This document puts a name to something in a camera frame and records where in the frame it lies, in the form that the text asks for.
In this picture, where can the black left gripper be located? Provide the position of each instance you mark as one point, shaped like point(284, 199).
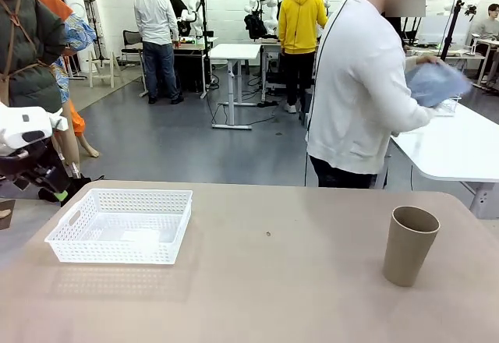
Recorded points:
point(27, 167)

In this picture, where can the wooden top workbench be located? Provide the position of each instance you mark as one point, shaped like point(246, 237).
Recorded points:
point(193, 47)

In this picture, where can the blue patterned garment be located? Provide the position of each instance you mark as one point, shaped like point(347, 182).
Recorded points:
point(78, 33)

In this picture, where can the white standing desk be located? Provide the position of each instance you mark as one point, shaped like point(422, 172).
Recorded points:
point(234, 52)

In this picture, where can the person in black clothes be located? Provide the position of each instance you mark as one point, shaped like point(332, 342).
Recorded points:
point(177, 6)

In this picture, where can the man in yellow hoodie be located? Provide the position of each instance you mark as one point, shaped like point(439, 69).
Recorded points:
point(298, 23)

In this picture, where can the white perforated plastic basket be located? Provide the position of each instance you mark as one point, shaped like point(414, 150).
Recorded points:
point(117, 226)

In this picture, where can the person's left hand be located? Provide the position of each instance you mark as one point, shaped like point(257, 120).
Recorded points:
point(427, 61)

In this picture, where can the person's right forearm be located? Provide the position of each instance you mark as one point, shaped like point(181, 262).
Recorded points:
point(409, 115)

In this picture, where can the light blue cloth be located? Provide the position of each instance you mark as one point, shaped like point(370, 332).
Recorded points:
point(436, 83)

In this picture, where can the black chair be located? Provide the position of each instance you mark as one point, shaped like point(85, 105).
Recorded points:
point(130, 44)

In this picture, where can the black floor power strip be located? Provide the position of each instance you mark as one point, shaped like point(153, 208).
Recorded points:
point(268, 104)

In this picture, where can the green puffer jacket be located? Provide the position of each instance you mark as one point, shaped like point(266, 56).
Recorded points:
point(27, 47)

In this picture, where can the black backpack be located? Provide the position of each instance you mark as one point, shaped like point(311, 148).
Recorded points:
point(255, 27)

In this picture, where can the black tripod stand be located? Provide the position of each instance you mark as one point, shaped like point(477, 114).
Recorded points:
point(450, 31)

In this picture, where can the person in white sweater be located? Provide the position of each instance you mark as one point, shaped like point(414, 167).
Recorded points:
point(351, 85)

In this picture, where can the brown paper cup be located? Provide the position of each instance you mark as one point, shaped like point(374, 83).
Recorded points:
point(409, 249)

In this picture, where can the white wooden step stool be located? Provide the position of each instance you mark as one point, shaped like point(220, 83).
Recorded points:
point(102, 68)

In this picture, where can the man in white shirt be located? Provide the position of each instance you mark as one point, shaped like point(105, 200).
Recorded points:
point(158, 39)

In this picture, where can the seated person in grey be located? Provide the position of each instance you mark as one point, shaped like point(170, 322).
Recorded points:
point(489, 23)

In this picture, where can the white side table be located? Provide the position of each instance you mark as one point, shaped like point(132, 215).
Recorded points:
point(452, 148)

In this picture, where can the beige mannequin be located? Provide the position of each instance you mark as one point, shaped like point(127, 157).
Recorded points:
point(76, 140)

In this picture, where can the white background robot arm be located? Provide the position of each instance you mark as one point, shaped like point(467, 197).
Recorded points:
point(194, 13)
point(265, 11)

